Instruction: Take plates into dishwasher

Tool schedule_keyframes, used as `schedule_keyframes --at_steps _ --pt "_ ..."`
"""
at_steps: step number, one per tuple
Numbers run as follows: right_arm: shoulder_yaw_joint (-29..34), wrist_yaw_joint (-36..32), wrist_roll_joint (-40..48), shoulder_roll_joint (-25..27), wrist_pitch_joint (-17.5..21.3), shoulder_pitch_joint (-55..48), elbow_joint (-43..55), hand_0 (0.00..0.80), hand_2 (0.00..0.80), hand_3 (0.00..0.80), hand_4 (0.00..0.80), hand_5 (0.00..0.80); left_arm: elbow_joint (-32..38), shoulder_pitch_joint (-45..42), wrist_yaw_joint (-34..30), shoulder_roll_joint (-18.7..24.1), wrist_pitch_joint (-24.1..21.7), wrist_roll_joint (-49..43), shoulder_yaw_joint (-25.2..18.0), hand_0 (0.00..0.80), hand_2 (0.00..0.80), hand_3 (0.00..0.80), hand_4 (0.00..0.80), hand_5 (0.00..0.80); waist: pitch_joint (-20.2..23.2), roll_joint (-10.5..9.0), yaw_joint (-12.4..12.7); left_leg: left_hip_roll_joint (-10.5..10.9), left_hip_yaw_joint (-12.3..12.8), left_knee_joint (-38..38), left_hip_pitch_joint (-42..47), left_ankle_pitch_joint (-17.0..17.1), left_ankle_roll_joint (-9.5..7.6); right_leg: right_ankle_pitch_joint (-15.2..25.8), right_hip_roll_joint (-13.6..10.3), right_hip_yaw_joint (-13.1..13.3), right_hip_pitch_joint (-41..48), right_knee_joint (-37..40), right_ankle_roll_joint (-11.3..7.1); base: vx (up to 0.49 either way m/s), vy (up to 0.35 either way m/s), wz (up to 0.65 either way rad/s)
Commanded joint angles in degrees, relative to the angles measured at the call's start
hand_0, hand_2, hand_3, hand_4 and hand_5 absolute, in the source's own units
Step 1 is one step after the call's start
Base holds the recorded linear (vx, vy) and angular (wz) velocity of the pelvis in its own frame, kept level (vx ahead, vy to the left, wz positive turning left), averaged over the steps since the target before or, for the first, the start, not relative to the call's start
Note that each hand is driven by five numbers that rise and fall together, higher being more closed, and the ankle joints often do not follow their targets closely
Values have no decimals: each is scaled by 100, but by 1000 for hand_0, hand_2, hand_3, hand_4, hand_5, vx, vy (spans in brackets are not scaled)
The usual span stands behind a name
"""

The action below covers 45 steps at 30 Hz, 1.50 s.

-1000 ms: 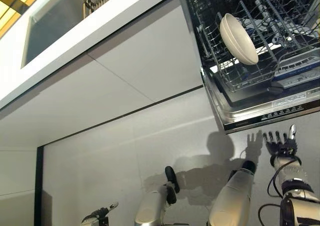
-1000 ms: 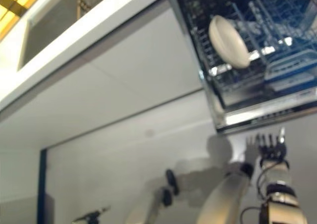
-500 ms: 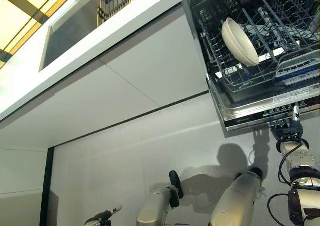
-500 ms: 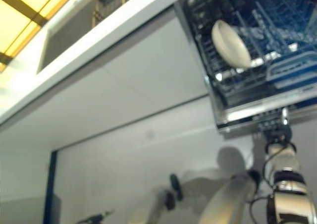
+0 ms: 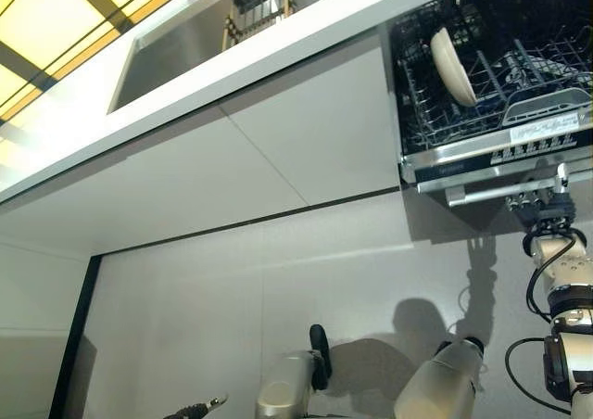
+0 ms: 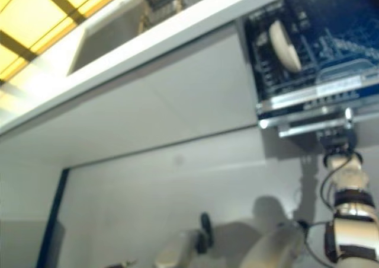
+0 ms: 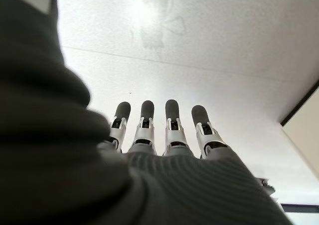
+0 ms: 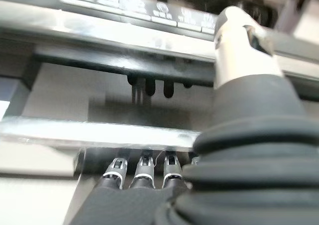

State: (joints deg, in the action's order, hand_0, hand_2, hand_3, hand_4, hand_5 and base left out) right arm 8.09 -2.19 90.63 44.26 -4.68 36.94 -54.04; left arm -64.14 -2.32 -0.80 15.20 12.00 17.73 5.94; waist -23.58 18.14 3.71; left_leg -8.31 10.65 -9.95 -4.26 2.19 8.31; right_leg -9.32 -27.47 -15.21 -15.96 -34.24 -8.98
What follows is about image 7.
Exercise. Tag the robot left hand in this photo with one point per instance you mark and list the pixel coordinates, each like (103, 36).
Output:
(74, 172)

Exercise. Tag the dark edged cabinet panel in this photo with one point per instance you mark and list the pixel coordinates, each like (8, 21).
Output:
(304, 125)

